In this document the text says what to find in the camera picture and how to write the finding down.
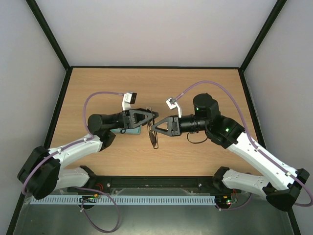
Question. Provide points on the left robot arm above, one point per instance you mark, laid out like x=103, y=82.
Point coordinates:
x=46, y=170

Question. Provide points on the black aluminium frame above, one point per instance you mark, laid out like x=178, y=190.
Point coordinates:
x=49, y=41

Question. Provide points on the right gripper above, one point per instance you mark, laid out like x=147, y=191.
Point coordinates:
x=175, y=125

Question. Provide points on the controller board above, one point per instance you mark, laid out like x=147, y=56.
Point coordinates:
x=89, y=198
x=227, y=199

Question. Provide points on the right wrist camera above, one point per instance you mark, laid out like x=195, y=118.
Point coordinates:
x=172, y=103

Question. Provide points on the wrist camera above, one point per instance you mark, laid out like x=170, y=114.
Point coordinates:
x=129, y=98
x=172, y=103

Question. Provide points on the light blue slotted cable duct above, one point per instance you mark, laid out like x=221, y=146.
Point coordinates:
x=128, y=200

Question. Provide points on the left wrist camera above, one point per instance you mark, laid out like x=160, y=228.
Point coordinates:
x=129, y=98

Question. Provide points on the right controller board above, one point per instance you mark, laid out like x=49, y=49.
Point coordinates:
x=227, y=199

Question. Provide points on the dark round sunglasses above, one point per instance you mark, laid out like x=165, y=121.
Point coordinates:
x=152, y=134

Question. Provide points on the grey glasses case green lining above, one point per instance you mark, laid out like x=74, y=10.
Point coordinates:
x=135, y=131

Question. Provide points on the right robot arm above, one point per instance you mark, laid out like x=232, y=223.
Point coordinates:
x=279, y=183

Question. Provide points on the left controller board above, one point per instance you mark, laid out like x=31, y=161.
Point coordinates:
x=89, y=198

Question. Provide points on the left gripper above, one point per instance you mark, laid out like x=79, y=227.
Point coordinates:
x=131, y=114

